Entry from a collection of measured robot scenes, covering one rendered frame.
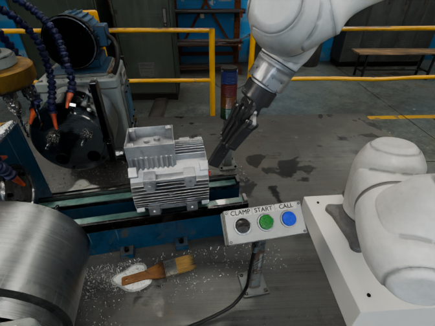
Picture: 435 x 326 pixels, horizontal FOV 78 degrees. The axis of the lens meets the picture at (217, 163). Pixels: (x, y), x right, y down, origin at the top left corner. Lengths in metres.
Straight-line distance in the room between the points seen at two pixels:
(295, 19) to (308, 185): 0.81
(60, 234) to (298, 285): 0.59
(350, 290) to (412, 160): 0.33
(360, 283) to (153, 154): 0.58
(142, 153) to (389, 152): 0.58
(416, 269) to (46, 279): 0.58
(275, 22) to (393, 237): 0.41
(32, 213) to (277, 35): 0.49
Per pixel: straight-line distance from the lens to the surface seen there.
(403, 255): 0.57
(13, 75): 0.66
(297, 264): 0.86
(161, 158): 0.69
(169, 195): 0.71
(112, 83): 1.13
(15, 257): 0.52
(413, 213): 0.58
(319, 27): 0.44
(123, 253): 0.87
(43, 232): 0.55
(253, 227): 0.57
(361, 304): 0.74
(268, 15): 0.40
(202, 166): 0.69
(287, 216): 0.59
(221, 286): 0.79
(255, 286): 0.79
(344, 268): 0.79
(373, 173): 0.72
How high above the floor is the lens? 1.49
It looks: 36 degrees down
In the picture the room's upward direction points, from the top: straight up
